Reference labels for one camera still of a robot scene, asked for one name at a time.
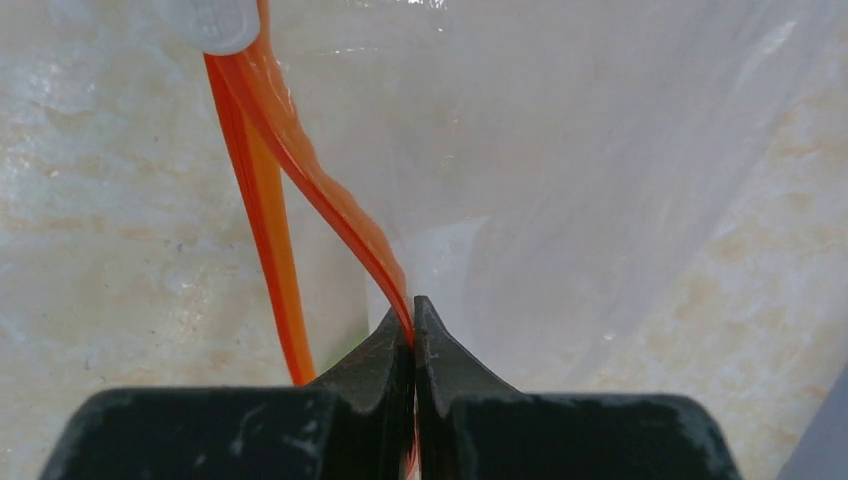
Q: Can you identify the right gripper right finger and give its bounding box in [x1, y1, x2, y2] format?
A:
[414, 296, 740, 479]

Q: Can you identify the clear zip top bag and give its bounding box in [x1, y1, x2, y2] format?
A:
[158, 0, 848, 399]

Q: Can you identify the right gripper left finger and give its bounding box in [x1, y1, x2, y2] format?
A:
[41, 312, 411, 479]

